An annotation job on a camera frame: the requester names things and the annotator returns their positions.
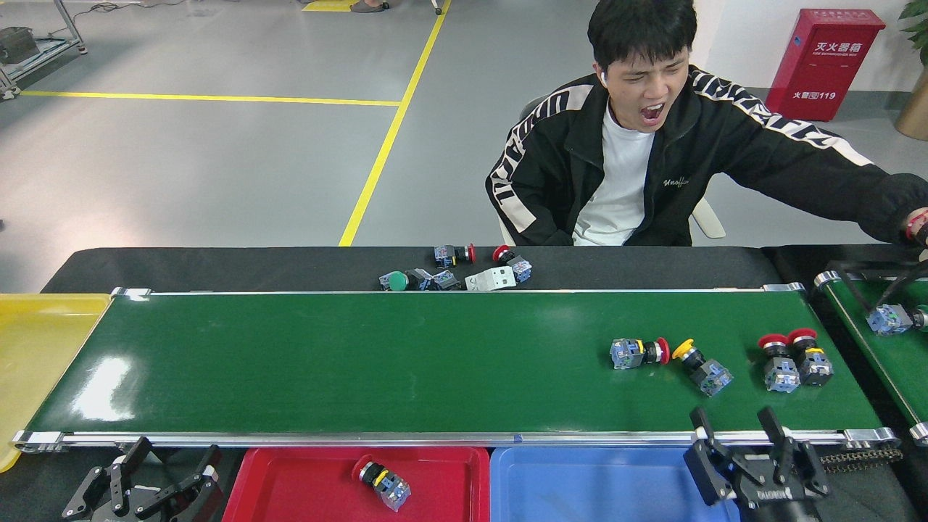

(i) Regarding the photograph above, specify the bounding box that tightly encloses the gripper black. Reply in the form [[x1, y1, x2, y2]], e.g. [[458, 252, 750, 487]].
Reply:
[[683, 405, 832, 522]]

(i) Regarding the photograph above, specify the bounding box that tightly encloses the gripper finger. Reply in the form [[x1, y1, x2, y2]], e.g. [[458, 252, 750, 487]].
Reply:
[[130, 444, 225, 522], [62, 436, 154, 522]]

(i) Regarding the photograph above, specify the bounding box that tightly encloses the yellow push button switch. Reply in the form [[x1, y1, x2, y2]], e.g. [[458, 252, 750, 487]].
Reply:
[[671, 338, 734, 398]]

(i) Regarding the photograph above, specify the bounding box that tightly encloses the red mushroom button switch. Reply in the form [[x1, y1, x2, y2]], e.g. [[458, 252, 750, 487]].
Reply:
[[492, 244, 534, 284]]

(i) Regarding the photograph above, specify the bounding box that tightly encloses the red plastic tray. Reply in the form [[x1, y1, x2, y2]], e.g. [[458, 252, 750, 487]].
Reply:
[[223, 446, 492, 522]]

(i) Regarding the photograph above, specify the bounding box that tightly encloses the yellow plastic tray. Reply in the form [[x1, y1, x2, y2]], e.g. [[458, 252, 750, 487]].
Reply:
[[0, 292, 113, 473]]

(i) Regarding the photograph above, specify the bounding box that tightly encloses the blue plastic tray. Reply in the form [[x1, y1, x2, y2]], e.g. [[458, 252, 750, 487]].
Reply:
[[490, 446, 742, 522]]

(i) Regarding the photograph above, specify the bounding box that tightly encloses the green conveyor belt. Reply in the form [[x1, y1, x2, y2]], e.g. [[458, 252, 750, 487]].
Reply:
[[11, 283, 900, 454], [813, 270, 928, 447]]

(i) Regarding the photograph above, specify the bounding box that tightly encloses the black table cloth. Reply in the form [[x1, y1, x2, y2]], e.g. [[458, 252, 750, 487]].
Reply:
[[761, 243, 928, 522], [0, 245, 921, 522]]

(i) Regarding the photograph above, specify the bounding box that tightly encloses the potted plant gold planter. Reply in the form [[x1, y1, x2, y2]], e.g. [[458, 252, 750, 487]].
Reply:
[[894, 0, 928, 141]]

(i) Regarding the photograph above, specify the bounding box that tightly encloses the red fire extinguisher box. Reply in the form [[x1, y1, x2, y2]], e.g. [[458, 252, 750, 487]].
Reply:
[[766, 9, 887, 123]]

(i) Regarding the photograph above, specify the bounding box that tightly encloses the silver metal rack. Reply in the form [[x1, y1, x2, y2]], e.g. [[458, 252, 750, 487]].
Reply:
[[0, 0, 88, 101]]

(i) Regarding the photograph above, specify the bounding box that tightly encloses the dark grey equipment box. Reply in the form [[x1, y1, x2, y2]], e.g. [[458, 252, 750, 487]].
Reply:
[[0, 26, 41, 65]]

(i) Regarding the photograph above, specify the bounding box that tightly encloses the black drive chain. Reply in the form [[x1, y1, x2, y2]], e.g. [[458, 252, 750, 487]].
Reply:
[[819, 446, 905, 473]]

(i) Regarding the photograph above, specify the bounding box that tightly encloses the black cable bundle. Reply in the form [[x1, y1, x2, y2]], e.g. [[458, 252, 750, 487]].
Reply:
[[826, 257, 928, 314]]

